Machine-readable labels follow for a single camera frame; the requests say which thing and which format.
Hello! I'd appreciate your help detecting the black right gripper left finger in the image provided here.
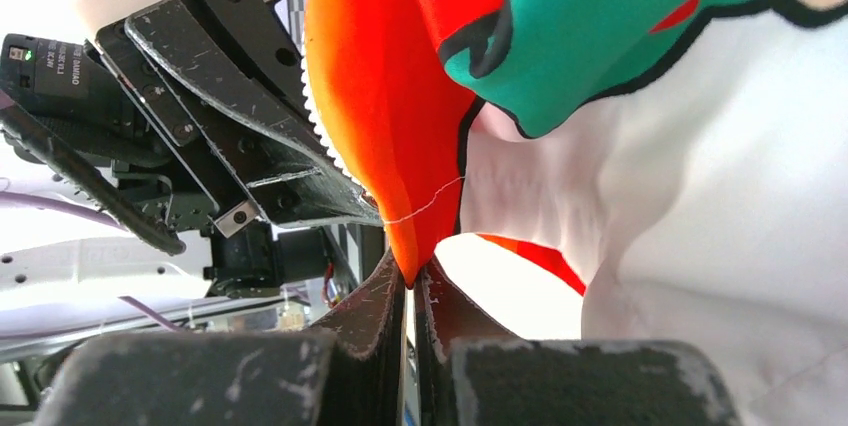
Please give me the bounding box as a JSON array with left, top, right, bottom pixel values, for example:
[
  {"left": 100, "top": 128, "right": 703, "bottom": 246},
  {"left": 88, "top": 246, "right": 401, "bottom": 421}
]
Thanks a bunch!
[{"left": 36, "top": 254, "right": 405, "bottom": 426}]

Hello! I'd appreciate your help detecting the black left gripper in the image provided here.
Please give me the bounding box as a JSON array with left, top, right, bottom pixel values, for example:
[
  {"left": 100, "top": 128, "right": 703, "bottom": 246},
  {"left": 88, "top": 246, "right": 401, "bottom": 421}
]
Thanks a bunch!
[{"left": 1, "top": 0, "right": 381, "bottom": 255}]

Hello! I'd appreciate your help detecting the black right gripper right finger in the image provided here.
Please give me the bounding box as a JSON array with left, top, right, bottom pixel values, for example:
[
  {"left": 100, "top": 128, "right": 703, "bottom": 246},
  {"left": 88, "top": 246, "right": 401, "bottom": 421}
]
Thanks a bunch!
[{"left": 414, "top": 260, "right": 741, "bottom": 425}]

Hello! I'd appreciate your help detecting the rainbow and white kids jacket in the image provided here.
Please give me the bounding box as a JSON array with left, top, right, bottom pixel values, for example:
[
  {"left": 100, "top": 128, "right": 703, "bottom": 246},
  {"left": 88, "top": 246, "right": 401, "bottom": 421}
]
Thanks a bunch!
[{"left": 304, "top": 0, "right": 847, "bottom": 425}]

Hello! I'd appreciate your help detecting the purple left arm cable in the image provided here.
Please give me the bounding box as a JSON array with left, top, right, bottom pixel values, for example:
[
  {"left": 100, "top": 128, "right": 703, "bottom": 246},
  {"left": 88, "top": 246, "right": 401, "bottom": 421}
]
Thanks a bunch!
[{"left": 0, "top": 191, "right": 180, "bottom": 332}]

